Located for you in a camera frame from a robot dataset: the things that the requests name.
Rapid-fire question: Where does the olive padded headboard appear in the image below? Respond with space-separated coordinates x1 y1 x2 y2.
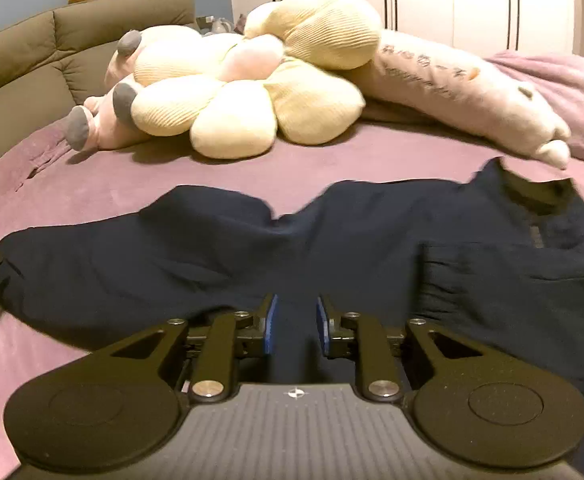
0 0 197 121

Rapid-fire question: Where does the navy blue garment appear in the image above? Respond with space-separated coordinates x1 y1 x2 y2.
0 157 584 436

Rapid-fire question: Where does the grey bedside clutter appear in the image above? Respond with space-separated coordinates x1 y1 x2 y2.
196 15 247 37

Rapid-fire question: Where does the bed with purple sheet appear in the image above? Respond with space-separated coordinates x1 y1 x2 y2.
0 110 584 480

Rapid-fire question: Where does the pink plush with grey hooves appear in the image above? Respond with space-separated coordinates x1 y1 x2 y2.
67 25 207 153

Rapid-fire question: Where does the purple pillow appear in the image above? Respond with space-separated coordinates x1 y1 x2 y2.
486 50 584 176

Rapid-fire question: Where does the cream flower-shaped cushion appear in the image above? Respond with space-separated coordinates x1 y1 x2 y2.
132 0 385 160

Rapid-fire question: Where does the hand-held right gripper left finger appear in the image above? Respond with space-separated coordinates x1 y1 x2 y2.
92 294 279 405

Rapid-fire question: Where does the white wardrobe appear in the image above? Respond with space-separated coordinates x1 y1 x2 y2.
227 0 584 61

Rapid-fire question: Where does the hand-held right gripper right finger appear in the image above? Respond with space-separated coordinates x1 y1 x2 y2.
316 295 497 405

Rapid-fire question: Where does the long pale pink plush pillow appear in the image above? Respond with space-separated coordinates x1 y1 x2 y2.
357 30 572 170

